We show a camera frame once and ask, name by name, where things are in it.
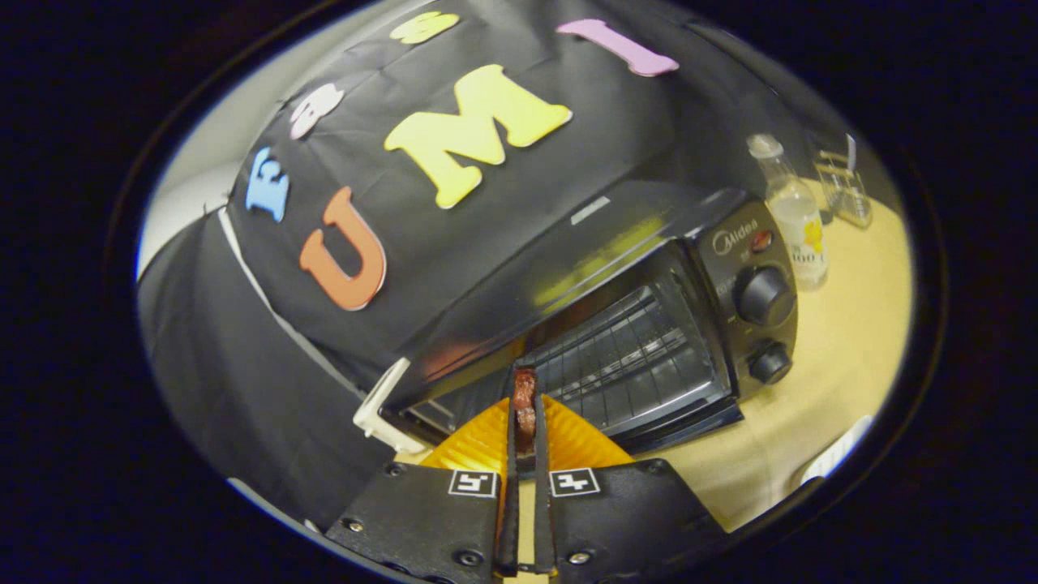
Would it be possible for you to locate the wire mesh cup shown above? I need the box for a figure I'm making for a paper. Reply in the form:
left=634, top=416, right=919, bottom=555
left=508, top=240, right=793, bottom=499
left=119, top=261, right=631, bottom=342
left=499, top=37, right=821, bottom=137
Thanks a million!
left=813, top=146, right=874, bottom=230

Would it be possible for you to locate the brown meat drumstick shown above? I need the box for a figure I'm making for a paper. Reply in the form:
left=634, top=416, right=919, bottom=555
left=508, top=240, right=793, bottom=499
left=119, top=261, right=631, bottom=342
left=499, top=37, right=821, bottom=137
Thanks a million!
left=511, top=369, right=539, bottom=444

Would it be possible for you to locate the white rectangular dish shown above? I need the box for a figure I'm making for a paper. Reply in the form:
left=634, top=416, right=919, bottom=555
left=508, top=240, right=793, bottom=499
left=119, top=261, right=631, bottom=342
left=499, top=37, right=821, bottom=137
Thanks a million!
left=798, top=414, right=876, bottom=488

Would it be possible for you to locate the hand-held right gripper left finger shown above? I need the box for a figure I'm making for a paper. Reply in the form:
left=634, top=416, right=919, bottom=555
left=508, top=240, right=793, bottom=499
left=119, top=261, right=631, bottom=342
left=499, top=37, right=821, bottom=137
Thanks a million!
left=324, top=397, right=521, bottom=584

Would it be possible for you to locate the black electric oven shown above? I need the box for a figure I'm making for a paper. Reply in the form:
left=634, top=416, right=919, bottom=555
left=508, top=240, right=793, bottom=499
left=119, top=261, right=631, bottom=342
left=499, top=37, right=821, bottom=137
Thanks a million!
left=380, top=178, right=801, bottom=457

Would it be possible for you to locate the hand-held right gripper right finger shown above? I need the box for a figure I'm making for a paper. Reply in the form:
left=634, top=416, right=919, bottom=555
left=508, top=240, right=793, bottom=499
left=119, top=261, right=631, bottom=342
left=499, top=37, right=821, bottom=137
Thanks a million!
left=530, top=394, right=731, bottom=584

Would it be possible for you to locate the white toaster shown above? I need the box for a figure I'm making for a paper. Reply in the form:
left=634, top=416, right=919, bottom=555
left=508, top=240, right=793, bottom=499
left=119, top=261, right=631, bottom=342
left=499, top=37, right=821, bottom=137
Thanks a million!
left=352, top=357, right=428, bottom=456

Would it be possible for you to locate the clear glass bottle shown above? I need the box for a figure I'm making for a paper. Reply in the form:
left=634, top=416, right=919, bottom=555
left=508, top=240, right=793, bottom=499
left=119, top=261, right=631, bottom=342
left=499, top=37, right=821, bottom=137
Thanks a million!
left=745, top=133, right=830, bottom=292

